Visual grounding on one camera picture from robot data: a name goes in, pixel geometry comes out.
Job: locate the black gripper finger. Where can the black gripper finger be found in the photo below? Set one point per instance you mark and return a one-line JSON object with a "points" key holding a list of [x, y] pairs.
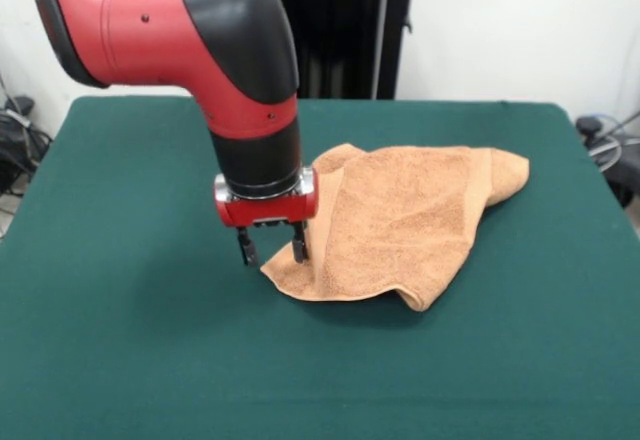
{"points": [[247, 247], [300, 245]]}

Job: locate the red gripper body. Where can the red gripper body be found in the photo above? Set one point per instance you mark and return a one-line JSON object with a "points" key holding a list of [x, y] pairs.
{"points": [[270, 212]]}

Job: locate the orange terry towel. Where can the orange terry towel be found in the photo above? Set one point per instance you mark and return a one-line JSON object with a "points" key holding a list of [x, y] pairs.
{"points": [[400, 220]]}

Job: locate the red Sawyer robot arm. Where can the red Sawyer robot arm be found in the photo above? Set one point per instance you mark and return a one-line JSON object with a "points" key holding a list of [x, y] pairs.
{"points": [[150, 35]]}

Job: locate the dark green table cloth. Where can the dark green table cloth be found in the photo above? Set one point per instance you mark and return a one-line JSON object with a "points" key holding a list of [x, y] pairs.
{"points": [[150, 335]]}

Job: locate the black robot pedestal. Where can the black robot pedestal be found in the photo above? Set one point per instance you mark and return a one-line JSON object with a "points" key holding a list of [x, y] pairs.
{"points": [[350, 25]]}

